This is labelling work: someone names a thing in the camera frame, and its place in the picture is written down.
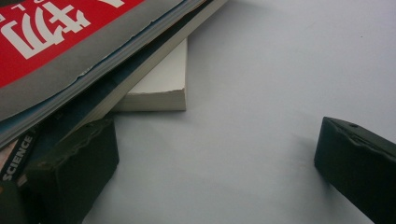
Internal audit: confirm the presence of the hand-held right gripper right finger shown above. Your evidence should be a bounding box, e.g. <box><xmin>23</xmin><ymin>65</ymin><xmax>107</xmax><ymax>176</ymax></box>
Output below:
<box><xmin>313</xmin><ymin>116</ymin><xmax>396</xmax><ymax>224</ymax></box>

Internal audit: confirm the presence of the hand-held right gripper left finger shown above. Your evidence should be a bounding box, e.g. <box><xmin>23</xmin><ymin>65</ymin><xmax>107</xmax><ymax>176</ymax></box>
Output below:
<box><xmin>24</xmin><ymin>119</ymin><xmax>120</xmax><ymax>224</ymax></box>

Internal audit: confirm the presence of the orange red science fiction magazine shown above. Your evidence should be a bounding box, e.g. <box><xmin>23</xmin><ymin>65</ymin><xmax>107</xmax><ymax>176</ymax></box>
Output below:
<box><xmin>0</xmin><ymin>129</ymin><xmax>43</xmax><ymax>188</ymax></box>

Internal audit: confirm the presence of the red and grey portrait magazine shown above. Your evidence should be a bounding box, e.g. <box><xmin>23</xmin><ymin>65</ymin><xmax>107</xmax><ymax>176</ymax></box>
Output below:
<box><xmin>0</xmin><ymin>0</ymin><xmax>216</xmax><ymax>147</ymax></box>

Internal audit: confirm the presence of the thick white book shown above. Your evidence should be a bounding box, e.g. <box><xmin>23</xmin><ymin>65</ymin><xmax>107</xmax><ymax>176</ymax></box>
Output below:
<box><xmin>111</xmin><ymin>37</ymin><xmax>189</xmax><ymax>112</ymax></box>

